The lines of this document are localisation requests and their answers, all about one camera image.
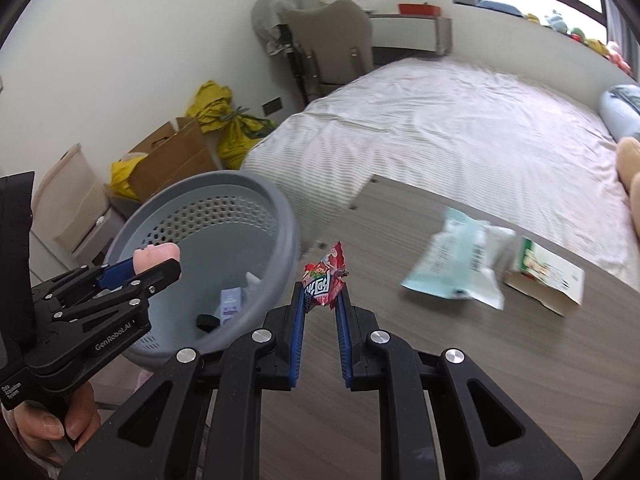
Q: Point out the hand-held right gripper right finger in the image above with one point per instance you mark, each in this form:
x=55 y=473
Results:
x=344 y=345

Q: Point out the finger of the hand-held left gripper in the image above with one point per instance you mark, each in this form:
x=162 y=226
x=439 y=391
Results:
x=160 y=275
x=117 y=274

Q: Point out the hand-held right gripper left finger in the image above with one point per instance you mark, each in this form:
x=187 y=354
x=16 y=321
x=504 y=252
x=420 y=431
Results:
x=297 y=340

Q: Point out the pink pig toy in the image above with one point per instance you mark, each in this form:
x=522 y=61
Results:
x=155 y=255

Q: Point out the grey perforated plastic basket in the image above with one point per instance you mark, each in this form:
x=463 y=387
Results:
x=200 y=240

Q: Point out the red snack wrapper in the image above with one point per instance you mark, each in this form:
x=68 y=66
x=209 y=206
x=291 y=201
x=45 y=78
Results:
x=322 y=285

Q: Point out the black elastic band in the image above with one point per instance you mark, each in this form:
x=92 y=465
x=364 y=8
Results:
x=206 y=322

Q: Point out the purple printed carton box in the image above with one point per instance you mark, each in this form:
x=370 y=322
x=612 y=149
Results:
x=230 y=302

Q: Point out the white knotted cloth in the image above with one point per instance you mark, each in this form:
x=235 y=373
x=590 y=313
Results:
x=252 y=279

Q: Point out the person's left hand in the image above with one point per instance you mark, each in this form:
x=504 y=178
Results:
x=30 y=425

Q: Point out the pink floral mat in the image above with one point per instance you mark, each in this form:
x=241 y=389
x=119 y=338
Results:
x=142 y=377

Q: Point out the beige plastic storage drawer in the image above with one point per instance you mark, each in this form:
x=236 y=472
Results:
x=65 y=195

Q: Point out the small yellow bag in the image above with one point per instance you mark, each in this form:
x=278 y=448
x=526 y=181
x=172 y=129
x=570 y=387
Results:
x=125 y=175

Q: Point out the brown cardboard box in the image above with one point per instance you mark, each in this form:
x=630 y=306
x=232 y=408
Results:
x=170 y=160

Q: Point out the light blue wipe packet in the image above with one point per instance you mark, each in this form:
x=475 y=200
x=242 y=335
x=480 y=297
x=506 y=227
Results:
x=450 y=260

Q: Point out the large yellow bag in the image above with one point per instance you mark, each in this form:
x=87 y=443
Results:
x=215 y=105

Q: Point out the white green milk carton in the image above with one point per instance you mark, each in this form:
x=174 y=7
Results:
x=545 y=275

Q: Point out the bed with pale striped sheet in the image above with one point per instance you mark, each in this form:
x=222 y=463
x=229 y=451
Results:
x=450 y=125

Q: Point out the grey garment on chair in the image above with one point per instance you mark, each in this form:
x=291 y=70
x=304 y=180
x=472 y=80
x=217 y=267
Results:
x=270 y=10

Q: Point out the grey upholstered chair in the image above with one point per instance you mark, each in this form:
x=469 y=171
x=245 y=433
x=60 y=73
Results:
x=340 y=35

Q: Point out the grey white desk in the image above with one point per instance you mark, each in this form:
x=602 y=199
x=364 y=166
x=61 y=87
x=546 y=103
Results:
x=405 y=30

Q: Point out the large tan teddy bear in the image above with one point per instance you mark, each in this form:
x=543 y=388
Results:
x=630 y=160

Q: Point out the red box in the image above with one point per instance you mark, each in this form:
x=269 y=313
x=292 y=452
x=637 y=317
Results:
x=420 y=9

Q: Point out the light blue bolster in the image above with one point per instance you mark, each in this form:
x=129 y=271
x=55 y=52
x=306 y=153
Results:
x=617 y=122

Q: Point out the blue cushion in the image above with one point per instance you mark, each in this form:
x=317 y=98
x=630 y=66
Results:
x=497 y=6

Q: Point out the row of plush toys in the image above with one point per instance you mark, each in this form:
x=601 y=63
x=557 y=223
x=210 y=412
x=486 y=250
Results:
x=580 y=35

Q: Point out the grey curtain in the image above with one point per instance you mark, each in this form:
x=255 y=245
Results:
x=622 y=30

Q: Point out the wall socket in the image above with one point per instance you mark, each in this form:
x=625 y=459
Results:
x=272 y=106

